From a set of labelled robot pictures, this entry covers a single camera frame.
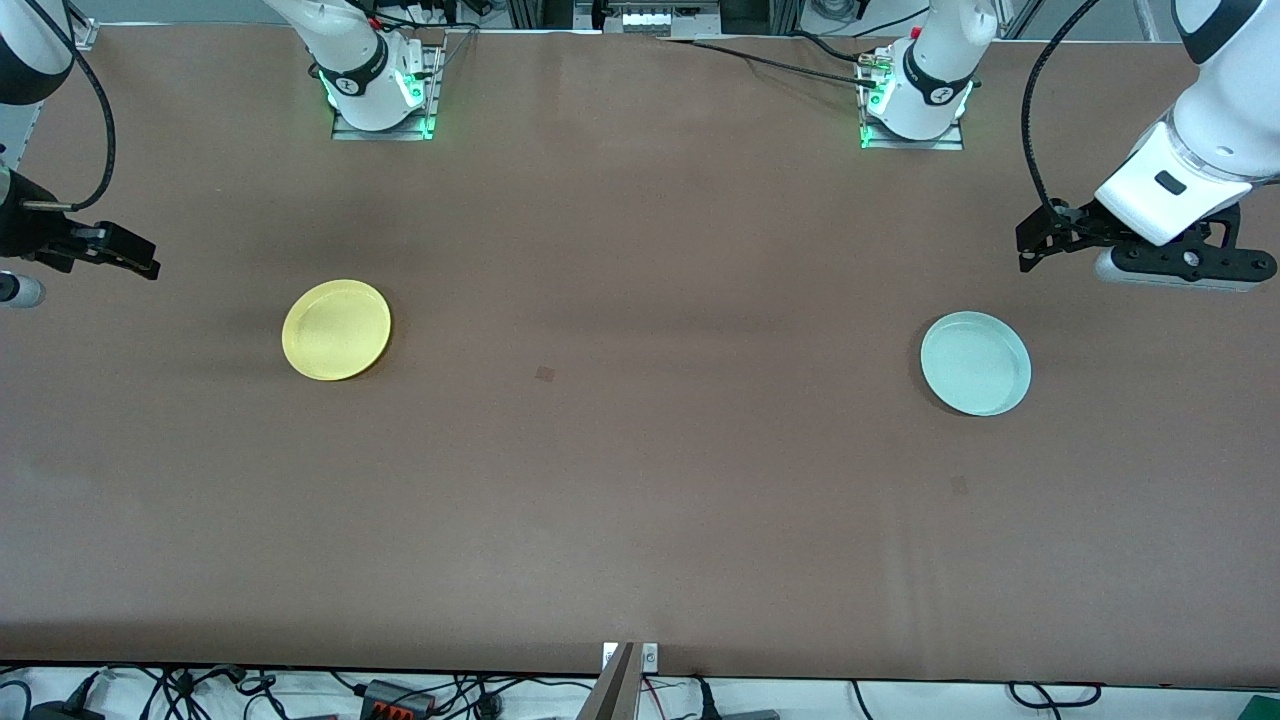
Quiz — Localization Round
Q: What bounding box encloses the pale green plastic plate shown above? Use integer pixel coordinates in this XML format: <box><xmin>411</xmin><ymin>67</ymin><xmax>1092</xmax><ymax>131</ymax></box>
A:
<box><xmin>920</xmin><ymin>311</ymin><xmax>1032</xmax><ymax>417</ymax></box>

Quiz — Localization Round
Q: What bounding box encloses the aluminium frame post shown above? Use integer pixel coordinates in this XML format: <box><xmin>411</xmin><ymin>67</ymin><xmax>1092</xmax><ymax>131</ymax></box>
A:
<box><xmin>507</xmin><ymin>0</ymin><xmax>577</xmax><ymax>31</ymax></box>

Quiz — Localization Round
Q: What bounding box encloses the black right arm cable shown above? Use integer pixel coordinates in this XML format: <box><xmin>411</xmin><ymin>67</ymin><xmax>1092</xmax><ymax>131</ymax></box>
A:
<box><xmin>20</xmin><ymin>0</ymin><xmax>118</xmax><ymax>213</ymax></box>

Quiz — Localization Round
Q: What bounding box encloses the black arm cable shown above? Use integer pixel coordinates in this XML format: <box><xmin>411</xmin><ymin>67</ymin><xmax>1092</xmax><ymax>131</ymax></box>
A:
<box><xmin>1021</xmin><ymin>0</ymin><xmax>1101</xmax><ymax>213</ymax></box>
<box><xmin>20</xmin><ymin>0</ymin><xmax>118</xmax><ymax>213</ymax></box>

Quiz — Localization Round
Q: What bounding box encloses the thin black cable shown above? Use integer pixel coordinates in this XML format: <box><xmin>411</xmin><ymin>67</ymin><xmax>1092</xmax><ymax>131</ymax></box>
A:
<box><xmin>660</xmin><ymin>38</ymin><xmax>883</xmax><ymax>87</ymax></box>

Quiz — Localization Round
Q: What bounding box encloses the tangled black floor cable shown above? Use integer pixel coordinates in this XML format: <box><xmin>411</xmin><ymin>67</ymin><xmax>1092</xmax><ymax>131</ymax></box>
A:
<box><xmin>100</xmin><ymin>665</ymin><xmax>301</xmax><ymax>720</ymax></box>

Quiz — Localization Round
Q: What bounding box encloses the looped black floor cable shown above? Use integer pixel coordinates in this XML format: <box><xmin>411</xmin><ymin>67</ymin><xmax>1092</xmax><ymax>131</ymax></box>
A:
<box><xmin>1007</xmin><ymin>681</ymin><xmax>1104</xmax><ymax>712</ymax></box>

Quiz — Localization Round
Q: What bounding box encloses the white power strip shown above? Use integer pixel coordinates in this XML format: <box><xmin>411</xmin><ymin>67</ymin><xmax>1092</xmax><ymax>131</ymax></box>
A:
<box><xmin>620</xmin><ymin>0</ymin><xmax>719</xmax><ymax>38</ymax></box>

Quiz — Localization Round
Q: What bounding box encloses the black and red power strip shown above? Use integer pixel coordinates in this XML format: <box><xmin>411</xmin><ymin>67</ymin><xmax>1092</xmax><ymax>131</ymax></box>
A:
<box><xmin>360</xmin><ymin>679</ymin><xmax>437</xmax><ymax>720</ymax></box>

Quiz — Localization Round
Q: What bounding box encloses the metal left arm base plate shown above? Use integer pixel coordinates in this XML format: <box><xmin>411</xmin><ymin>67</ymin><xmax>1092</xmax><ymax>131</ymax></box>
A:
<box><xmin>860</xmin><ymin>50</ymin><xmax>966</xmax><ymax>152</ymax></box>

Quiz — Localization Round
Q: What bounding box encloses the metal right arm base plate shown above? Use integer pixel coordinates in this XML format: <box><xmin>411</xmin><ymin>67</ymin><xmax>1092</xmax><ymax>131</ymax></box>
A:
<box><xmin>332</xmin><ymin>40</ymin><xmax>443</xmax><ymax>141</ymax></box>

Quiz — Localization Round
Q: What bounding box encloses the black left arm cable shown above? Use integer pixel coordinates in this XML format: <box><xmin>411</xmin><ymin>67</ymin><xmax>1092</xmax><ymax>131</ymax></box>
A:
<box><xmin>1021</xmin><ymin>0</ymin><xmax>1101</xmax><ymax>213</ymax></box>

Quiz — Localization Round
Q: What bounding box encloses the grey wooden post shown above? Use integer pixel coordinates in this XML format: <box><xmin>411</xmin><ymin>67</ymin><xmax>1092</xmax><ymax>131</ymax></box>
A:
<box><xmin>577</xmin><ymin>642</ymin><xmax>641</xmax><ymax>720</ymax></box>

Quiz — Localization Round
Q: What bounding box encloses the yellow plastic plate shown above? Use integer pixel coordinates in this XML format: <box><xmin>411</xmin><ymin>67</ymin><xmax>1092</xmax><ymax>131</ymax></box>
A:
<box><xmin>282</xmin><ymin>279</ymin><xmax>393</xmax><ymax>382</ymax></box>

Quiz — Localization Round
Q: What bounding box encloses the thick black cable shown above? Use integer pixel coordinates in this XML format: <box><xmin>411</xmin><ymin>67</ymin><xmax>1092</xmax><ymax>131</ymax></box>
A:
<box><xmin>790</xmin><ymin>31</ymin><xmax>873</xmax><ymax>64</ymax></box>

